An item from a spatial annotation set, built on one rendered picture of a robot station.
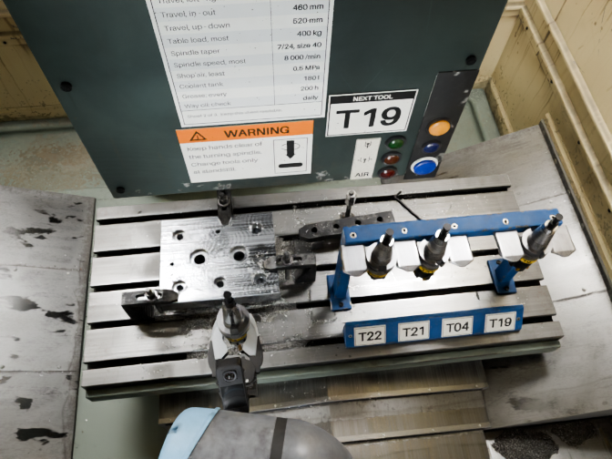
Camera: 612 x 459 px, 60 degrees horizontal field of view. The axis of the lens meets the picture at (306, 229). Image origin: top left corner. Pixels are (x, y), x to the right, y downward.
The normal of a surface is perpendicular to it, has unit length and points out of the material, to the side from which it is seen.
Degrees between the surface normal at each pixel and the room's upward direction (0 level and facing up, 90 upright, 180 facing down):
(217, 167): 90
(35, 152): 0
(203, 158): 90
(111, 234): 0
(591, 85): 90
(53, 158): 0
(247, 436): 24
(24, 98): 90
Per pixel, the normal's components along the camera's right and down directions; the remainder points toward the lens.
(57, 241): 0.43, -0.47
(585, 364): -0.39, -0.40
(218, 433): 0.07, -0.79
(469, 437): 0.17, -0.48
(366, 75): 0.11, 0.87
